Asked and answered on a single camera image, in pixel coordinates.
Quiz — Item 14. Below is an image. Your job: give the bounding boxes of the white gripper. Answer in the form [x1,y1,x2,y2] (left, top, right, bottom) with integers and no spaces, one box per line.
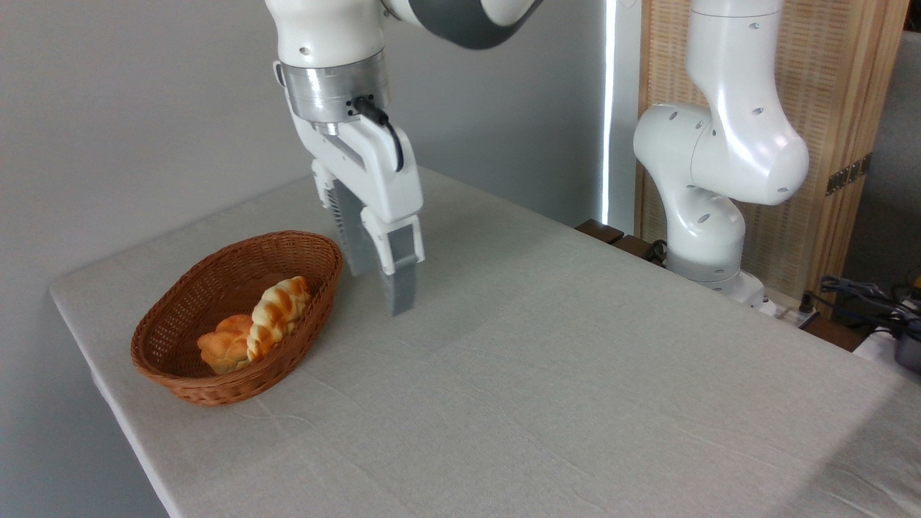
[273,60,426,318]

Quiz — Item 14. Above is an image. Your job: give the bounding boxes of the long braided bread loaf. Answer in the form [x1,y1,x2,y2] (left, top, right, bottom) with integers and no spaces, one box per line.
[246,276,313,363]

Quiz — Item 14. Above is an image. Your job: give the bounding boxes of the brown wicker basket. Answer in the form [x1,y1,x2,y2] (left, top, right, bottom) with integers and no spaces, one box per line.
[130,230,344,407]

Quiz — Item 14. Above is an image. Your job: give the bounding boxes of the round knotted bread bun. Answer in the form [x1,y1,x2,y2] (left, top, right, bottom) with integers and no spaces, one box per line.
[197,314,255,376]

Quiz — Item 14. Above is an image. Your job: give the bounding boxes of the dark brown wooden block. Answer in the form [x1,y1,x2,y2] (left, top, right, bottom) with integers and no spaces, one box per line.
[576,219,625,245]
[612,235,667,267]

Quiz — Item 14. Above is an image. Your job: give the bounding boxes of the light grey tablecloth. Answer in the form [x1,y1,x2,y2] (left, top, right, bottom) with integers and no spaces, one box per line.
[49,158,921,518]

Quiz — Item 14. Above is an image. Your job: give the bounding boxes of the white power strip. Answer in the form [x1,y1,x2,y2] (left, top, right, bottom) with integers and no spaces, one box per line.
[761,294,821,329]

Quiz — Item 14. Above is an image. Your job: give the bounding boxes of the metal screen hinge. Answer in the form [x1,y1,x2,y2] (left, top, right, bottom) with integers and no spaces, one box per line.
[825,152,874,196]

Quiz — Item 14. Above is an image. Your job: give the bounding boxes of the woven wooden folding screen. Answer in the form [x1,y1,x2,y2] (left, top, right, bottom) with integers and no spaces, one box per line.
[637,0,911,304]

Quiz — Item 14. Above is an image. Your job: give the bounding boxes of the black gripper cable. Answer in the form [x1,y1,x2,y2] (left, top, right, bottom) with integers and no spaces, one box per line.
[350,96,405,174]

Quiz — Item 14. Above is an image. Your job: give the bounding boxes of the black cable bundle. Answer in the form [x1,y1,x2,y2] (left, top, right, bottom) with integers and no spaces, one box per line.
[817,275,921,340]

